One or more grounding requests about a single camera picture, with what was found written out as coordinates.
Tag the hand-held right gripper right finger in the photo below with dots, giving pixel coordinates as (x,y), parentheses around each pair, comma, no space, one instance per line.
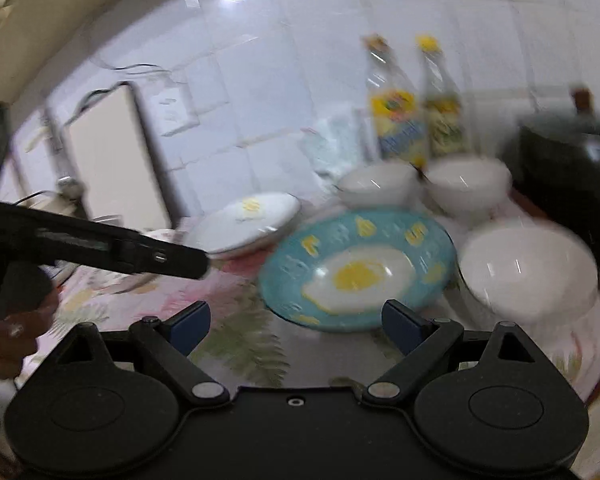
(401,326)

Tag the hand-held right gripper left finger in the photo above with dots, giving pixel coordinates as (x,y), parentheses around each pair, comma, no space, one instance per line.
(192,322)

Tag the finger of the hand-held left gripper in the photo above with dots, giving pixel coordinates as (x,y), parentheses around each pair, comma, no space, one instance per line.
(175,260)

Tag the blue plate with egg print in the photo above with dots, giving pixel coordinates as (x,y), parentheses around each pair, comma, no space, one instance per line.
(360,272)

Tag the white plate with yellow print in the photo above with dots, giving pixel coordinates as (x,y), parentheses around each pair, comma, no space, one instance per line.
(260,220)

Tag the white bowl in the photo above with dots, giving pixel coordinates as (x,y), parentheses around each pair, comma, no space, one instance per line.
(527,272)
(377,185)
(467,185)

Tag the person's left hand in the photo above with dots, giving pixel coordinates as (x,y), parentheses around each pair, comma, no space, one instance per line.
(10,347)

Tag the floral tablecloth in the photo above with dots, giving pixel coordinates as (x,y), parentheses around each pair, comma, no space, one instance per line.
(240,300)

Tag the white board with dark edge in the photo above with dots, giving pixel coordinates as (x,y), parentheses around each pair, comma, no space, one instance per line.
(110,155)

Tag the white salt bag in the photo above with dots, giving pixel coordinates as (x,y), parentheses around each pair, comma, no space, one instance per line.
(330,140)

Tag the cooking wine bottle yellow label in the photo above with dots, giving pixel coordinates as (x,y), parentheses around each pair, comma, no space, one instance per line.
(397,120)

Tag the clear vinegar bottle yellow cap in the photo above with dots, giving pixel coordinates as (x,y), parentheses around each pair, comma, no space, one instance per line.
(445,120)

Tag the black cooking pot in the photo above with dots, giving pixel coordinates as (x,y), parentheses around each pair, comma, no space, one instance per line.
(570,175)

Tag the glass pot lid wooden knob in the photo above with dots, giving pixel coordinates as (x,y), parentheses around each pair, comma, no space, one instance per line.
(555,122)

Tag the white wall socket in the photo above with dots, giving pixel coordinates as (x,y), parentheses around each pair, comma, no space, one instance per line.
(172,110)

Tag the beige wall cabinet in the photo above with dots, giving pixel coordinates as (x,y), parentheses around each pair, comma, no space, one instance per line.
(55,10)

